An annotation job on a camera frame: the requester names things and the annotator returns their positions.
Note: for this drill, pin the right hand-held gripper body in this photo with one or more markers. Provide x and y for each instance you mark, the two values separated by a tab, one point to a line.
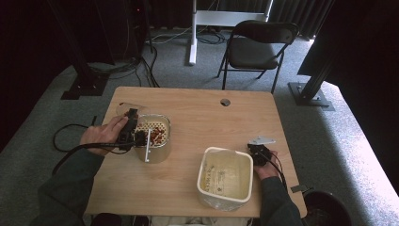
260	153

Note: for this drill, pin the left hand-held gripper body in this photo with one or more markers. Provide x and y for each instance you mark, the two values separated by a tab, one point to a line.
131	138

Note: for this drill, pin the white square bin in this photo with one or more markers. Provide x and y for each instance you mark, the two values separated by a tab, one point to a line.
225	177

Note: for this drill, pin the person's right hand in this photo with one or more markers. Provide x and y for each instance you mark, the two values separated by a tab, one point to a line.
268	171

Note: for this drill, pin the person's left hand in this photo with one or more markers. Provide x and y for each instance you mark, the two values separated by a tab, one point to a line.
102	135

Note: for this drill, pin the red food scraps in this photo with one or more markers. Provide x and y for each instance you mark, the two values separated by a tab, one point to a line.
156	135

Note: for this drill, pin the cream perforated strainer insert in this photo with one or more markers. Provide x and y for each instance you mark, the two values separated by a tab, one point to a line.
158	133

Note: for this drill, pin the grey tape strip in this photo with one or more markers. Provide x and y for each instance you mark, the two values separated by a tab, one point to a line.
298	188

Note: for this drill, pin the light wooden table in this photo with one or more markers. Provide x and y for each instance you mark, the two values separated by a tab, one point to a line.
194	109

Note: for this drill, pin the black metal stand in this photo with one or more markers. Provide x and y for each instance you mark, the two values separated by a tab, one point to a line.
83	78
310	91

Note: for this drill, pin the grey table grommet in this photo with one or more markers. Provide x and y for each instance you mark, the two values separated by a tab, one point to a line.
225	102

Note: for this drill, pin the black round bucket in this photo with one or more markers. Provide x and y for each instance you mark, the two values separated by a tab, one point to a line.
326	208

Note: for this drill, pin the person's light trousers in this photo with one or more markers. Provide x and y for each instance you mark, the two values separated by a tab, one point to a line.
200	221

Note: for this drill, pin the black folding chair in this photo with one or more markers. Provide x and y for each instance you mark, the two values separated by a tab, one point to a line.
254	53

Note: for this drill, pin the white desk frame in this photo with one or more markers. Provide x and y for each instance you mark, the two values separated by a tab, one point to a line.
216	17

